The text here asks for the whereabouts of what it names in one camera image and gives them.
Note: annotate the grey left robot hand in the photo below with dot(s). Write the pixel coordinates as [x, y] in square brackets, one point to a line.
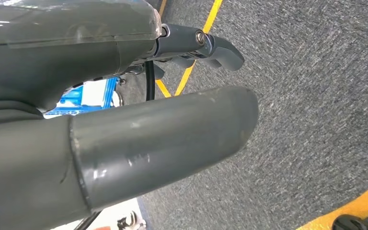
[139, 143]

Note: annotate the blue metal shelf rack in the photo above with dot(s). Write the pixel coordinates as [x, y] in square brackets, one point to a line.
[69, 96]

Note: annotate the person's foot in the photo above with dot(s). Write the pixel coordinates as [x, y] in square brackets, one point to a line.
[130, 222]

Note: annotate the black robot foot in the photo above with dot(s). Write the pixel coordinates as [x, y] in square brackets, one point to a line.
[349, 223]

